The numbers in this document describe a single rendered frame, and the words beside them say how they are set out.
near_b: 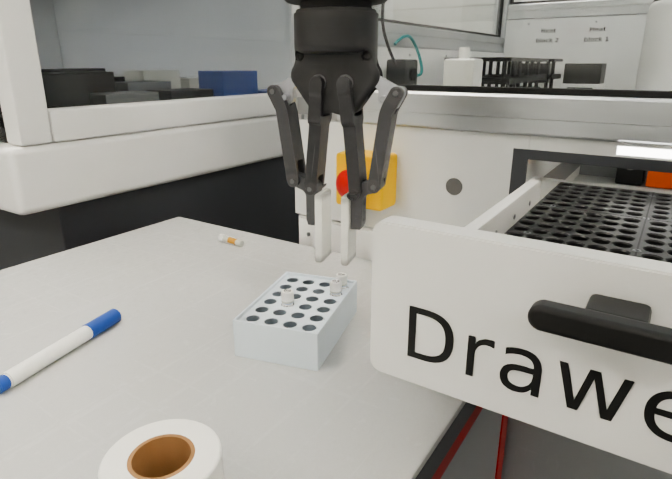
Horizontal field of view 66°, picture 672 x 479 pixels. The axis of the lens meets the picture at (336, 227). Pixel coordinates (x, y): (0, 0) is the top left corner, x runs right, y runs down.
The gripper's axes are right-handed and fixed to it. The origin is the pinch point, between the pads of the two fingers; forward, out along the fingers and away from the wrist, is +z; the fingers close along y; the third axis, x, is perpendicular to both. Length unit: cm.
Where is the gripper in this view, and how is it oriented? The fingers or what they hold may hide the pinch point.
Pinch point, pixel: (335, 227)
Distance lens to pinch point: 51.7
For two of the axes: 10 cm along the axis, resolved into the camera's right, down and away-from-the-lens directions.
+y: -9.5, -1.0, 3.0
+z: 0.0, 9.5, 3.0
